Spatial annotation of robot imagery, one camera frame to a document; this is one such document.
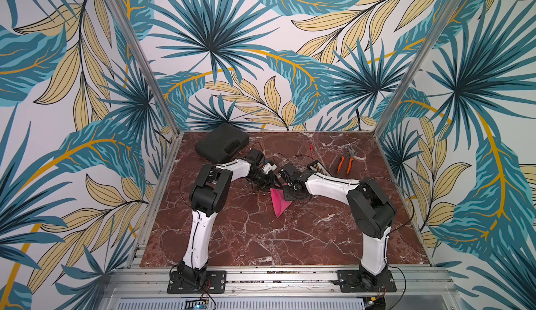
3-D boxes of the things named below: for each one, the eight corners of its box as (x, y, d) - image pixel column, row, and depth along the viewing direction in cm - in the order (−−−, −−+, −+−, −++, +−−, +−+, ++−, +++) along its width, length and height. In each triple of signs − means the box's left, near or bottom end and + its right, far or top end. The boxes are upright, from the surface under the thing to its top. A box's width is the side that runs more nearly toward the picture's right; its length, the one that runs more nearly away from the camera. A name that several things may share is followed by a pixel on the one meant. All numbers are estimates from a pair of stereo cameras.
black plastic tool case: (195, 151, 112) (192, 145, 108) (224, 126, 124) (222, 120, 120) (223, 168, 105) (221, 162, 101) (251, 140, 117) (250, 134, 113)
